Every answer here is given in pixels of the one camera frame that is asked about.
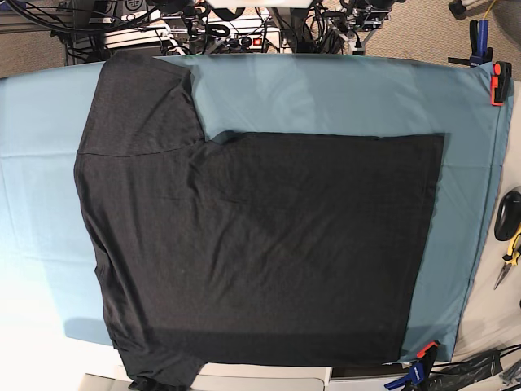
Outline orange black clamp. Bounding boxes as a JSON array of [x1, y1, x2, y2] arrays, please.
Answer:
[[490, 61, 512, 107], [416, 340, 440, 365]]

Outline orange black clamp top right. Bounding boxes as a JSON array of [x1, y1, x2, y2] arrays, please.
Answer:
[[490, 61, 512, 107]]

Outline blue clamp bottom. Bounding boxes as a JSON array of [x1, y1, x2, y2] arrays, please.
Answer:
[[384, 362, 426, 390]]

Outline blue clamp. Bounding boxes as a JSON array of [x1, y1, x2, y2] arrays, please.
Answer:
[[384, 362, 426, 390], [469, 20, 493, 68]]

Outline white power strip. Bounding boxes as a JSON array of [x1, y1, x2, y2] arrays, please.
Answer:
[[101, 28, 282, 55]]

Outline dark grey T-shirt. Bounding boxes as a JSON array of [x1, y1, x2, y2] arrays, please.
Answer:
[[74, 53, 444, 390]]

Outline yellow handled pliers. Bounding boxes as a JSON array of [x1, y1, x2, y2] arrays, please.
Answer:
[[493, 231, 520, 290]]

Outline teal table cloth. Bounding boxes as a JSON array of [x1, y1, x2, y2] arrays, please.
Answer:
[[1, 55, 519, 360]]

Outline black computer mouse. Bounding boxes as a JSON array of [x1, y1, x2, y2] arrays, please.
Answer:
[[494, 190, 521, 241]]

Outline blue clamp top right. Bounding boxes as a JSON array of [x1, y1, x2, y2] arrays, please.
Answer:
[[469, 20, 493, 68]]

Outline orange black clamp bottom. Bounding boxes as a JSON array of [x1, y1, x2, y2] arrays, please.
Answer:
[[416, 340, 440, 365]]

